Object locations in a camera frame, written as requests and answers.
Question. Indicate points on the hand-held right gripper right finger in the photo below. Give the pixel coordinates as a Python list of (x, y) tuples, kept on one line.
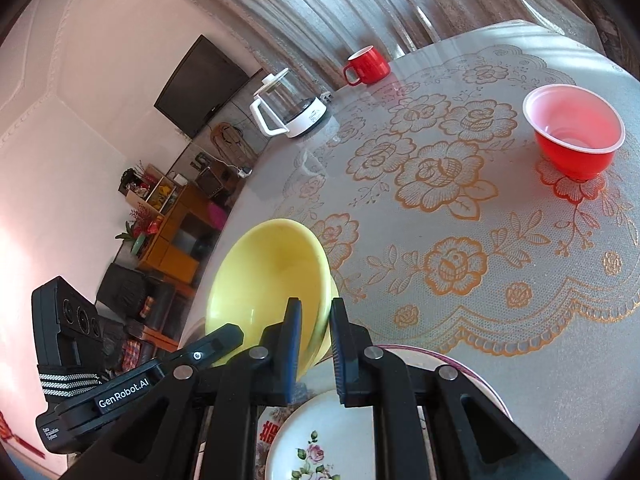
[(345, 360)]

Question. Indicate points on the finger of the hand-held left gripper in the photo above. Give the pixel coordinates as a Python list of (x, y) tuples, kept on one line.
[(215, 345)]

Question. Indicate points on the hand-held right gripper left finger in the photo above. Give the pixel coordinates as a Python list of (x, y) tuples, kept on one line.
[(293, 355)]

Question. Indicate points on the white phoenix print plate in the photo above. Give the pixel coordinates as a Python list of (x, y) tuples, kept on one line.
[(267, 427)]

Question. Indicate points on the yellow plastic bowl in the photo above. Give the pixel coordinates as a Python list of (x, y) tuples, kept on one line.
[(270, 270)]

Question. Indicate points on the black leather sofa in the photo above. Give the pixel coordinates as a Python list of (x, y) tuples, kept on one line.
[(120, 285)]

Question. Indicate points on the small rose print plate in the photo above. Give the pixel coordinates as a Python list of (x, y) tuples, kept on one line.
[(325, 430)]

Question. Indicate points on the pink rimmed floral plate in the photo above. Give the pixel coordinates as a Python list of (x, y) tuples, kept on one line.
[(425, 357)]

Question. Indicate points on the orange wooden cabinet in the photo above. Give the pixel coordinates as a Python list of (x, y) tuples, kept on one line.
[(170, 255)]

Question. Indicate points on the green ceramic pot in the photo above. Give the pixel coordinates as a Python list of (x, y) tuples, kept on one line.
[(132, 242)]

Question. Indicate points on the red tassel ornament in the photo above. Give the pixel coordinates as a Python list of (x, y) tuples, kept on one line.
[(10, 432)]

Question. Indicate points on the pink plastic basin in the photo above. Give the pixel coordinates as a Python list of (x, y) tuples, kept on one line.
[(218, 217)]

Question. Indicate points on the red artificial flowers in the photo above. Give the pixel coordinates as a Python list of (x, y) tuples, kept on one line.
[(145, 222)]

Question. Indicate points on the dark small appliance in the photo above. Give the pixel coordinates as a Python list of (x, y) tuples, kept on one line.
[(210, 180)]

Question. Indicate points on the white power strip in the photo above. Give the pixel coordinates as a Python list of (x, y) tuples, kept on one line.
[(243, 172)]

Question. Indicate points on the lace floral tablecloth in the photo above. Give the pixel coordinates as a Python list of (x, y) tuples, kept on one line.
[(500, 240)]

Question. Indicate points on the wooden folding chair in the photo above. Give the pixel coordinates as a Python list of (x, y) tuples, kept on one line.
[(230, 142)]

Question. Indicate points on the white glass electric kettle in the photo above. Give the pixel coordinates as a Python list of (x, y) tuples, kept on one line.
[(300, 110)]

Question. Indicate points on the black flat screen television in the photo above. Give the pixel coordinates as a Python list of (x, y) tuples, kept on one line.
[(200, 85)]

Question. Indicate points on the white socket adapter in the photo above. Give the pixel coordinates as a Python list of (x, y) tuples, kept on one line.
[(327, 96)]

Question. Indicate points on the red mug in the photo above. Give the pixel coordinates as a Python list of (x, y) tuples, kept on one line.
[(367, 65)]

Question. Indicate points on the red plastic bowl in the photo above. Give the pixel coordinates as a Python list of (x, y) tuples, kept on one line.
[(575, 160)]

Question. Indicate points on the grey pleated curtain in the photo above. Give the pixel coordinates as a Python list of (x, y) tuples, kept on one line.
[(350, 0)]

